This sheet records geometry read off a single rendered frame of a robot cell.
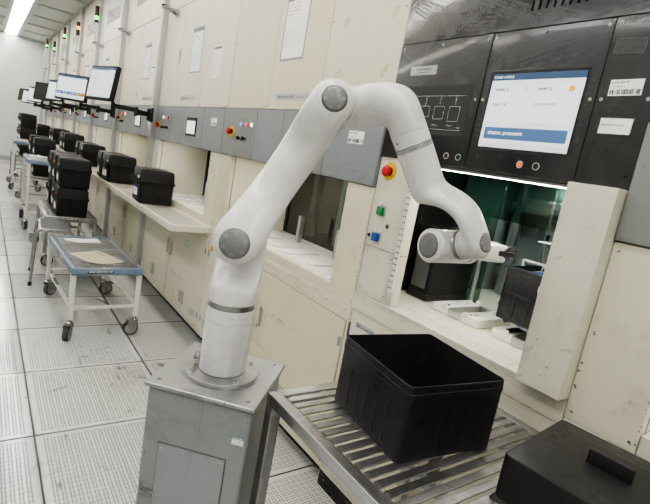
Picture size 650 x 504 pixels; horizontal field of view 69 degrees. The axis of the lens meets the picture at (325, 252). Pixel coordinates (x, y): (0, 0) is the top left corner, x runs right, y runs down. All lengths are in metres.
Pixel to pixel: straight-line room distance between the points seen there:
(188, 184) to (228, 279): 3.34
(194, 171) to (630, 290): 3.79
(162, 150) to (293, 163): 3.33
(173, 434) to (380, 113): 0.91
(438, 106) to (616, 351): 0.91
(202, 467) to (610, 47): 1.42
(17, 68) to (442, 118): 13.44
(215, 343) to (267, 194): 0.39
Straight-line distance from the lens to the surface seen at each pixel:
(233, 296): 1.18
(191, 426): 1.26
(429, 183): 1.17
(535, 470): 1.04
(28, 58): 14.61
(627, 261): 1.31
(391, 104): 1.16
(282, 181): 1.13
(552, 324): 1.34
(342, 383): 1.23
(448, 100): 1.68
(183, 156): 4.47
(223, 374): 1.26
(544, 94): 1.48
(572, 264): 1.31
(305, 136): 1.12
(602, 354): 1.35
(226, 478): 1.29
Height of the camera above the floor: 1.34
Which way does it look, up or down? 10 degrees down
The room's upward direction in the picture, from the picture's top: 10 degrees clockwise
